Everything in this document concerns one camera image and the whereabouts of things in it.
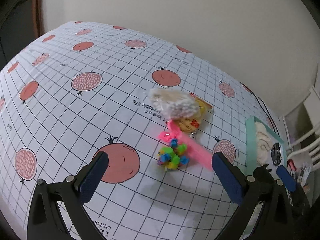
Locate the cream lace scrunchie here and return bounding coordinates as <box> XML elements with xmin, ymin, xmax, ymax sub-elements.
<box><xmin>255</xmin><ymin>122</ymin><xmax>273</xmax><ymax>166</ymax></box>

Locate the mint green shallow box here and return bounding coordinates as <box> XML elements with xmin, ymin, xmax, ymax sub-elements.
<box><xmin>244</xmin><ymin>116</ymin><xmax>287</xmax><ymax>180</ymax></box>

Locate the colourful bead toy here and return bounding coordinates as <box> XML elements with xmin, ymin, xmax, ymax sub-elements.
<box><xmin>157</xmin><ymin>138</ymin><xmax>189</xmax><ymax>170</ymax></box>

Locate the black cable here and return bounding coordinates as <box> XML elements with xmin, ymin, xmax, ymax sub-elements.
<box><xmin>241</xmin><ymin>82</ymin><xmax>279</xmax><ymax>133</ymax></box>

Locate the pink hair roller clip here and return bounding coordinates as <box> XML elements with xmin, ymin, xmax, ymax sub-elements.
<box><xmin>158</xmin><ymin>120</ymin><xmax>213</xmax><ymax>171</ymax></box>

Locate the black toy car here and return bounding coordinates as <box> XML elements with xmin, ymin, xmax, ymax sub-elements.
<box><xmin>271</xmin><ymin>142</ymin><xmax>282</xmax><ymax>166</ymax></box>

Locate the white shelf unit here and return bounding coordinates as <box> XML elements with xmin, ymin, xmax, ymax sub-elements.
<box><xmin>282</xmin><ymin>86</ymin><xmax>319</xmax><ymax>170</ymax></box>

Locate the bag of white beads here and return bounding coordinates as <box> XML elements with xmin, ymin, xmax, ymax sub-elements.
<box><xmin>148</xmin><ymin>88</ymin><xmax>201</xmax><ymax>120</ymax></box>

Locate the dark wooden cabinet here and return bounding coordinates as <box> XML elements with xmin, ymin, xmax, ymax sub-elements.
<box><xmin>1</xmin><ymin>0</ymin><xmax>44</xmax><ymax>67</ymax></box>

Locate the pomegranate grid tablecloth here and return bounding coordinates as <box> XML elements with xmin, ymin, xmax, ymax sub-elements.
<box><xmin>1</xmin><ymin>21</ymin><xmax>284</xmax><ymax>239</ymax></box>

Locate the yellow rice cracker packet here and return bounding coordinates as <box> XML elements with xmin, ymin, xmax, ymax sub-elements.
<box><xmin>174</xmin><ymin>93</ymin><xmax>213</xmax><ymax>134</ymax></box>

